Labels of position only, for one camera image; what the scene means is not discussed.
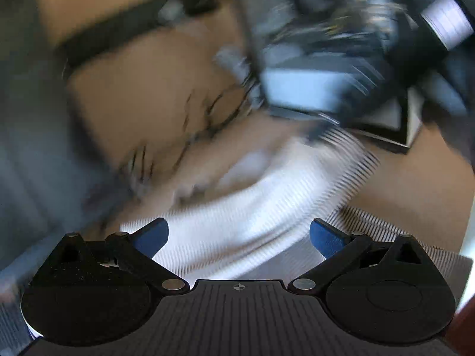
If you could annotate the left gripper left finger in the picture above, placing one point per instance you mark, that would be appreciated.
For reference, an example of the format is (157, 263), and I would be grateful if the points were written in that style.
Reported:
(134, 253)

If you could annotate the black wall power strip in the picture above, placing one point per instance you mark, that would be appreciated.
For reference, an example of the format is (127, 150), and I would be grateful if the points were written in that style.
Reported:
(127, 24)

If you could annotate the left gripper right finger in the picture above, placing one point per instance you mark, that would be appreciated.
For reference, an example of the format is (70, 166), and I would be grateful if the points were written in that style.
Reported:
(340, 251)

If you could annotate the striped beige sweater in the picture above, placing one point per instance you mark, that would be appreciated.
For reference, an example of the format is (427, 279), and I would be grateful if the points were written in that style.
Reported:
(245, 227)

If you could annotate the white computer case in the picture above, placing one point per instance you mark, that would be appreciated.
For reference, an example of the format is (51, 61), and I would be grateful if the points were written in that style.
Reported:
(381, 67)

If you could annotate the black curved monitor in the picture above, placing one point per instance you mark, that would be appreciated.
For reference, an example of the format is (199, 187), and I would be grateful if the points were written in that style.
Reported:
(54, 179)

